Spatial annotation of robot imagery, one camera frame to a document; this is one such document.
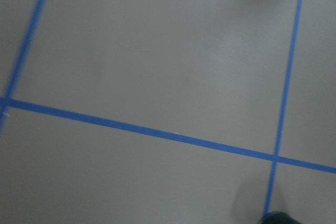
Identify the black mesh pen cup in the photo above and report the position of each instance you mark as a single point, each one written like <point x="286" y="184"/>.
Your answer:
<point x="277" y="217"/>

